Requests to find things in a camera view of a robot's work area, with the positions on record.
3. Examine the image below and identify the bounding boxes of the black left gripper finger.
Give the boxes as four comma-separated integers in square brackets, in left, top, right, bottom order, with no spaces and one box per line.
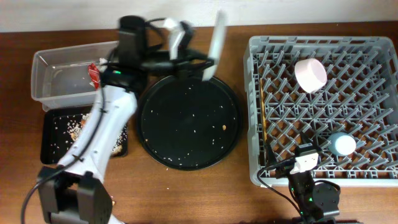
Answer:
[177,49,208,61]
[174,60,215,78]

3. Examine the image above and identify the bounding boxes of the white plate with food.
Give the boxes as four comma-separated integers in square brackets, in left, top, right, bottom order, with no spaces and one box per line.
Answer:
[202,11,226,81]

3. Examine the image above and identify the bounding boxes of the blue plastic cup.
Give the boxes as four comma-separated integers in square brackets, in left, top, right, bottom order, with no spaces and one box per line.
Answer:
[328,132,356,156]

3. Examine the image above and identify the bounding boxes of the pink bowl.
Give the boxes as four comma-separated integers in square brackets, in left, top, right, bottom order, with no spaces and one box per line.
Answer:
[294,58,327,93]

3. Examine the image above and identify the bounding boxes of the red snack wrapper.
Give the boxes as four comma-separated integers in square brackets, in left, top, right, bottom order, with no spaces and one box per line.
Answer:
[88,63,100,90]

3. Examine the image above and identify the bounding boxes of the white napkin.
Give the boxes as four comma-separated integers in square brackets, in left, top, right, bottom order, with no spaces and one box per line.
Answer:
[99,58,108,65]

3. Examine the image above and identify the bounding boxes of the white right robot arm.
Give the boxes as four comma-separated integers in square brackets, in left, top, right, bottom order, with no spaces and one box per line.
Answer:
[264,133,341,223]

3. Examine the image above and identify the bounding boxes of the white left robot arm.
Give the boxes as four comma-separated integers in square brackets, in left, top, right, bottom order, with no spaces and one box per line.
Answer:
[31,12,226,223]

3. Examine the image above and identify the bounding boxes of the grey dishwasher rack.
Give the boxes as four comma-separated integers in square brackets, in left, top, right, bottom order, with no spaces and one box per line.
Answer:
[243,36,397,187]

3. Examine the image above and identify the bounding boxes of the round black tray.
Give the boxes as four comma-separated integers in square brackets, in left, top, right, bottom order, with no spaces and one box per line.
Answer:
[136,76,243,171]

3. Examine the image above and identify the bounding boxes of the clear plastic bin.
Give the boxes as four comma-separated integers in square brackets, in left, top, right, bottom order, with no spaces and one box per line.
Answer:
[30,41,118,111]

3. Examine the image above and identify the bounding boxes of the food scraps on tray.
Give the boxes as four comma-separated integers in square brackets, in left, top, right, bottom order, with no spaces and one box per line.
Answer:
[49,113,128,157]

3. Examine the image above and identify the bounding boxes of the black rectangular tray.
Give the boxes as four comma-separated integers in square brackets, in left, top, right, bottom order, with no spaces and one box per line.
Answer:
[40,105,129,166]

